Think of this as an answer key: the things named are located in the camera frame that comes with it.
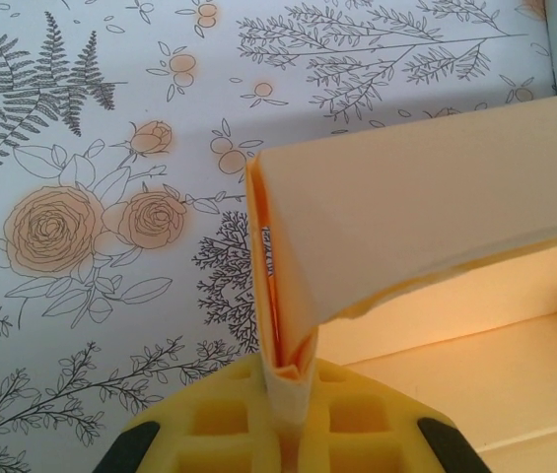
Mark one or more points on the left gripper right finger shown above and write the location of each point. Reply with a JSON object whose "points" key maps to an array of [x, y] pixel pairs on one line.
{"points": [[381, 428]]}

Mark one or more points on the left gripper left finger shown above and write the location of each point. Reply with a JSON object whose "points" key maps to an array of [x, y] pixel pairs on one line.
{"points": [[209, 424]]}

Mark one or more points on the orange paper box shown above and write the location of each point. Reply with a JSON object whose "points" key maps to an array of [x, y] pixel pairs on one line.
{"points": [[406, 197]]}

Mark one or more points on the floral patterned table cover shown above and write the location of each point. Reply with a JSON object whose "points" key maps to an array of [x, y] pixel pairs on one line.
{"points": [[110, 148]]}

